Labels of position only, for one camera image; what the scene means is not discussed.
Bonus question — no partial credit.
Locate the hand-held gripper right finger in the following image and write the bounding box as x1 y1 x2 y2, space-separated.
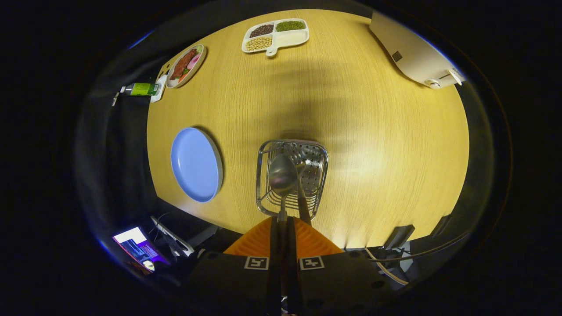
288 216 389 316

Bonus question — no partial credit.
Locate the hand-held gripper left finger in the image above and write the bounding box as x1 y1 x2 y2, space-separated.
189 216 281 316

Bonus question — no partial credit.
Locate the metal fork with brown handle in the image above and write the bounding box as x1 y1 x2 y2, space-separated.
285 147 313 226

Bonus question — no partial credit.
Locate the metal spoon with brown handle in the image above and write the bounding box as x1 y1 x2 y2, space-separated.
268 154 299 222

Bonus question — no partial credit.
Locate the perforated metal basket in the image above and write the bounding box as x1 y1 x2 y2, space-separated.
256 139 329 221

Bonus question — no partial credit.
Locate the white metal stand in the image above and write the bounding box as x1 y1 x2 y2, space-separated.
151 215 195 257

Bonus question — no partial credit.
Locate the blue round plate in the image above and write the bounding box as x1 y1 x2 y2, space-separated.
170 127 223 203

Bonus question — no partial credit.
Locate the lit laptop screen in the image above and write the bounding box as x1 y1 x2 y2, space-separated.
112 226 171 273

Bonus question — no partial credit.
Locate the white square coaster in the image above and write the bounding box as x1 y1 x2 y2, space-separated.
150 74 169 104

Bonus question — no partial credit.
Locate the plate of meat and vegetables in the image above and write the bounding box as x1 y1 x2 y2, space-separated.
166 44 207 89

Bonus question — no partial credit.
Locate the green label plastic bottle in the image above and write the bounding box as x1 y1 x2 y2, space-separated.
120 82 162 97

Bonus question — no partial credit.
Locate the white divided tray with beans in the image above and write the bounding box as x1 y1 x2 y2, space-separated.
241 18 310 57

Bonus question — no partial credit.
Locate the white toaster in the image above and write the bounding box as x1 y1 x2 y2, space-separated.
369 11 467 90

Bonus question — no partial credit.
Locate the white cable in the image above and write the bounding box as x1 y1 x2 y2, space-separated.
364 247 409 286

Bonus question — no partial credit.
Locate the black cable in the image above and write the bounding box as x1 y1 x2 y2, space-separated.
369 230 470 262

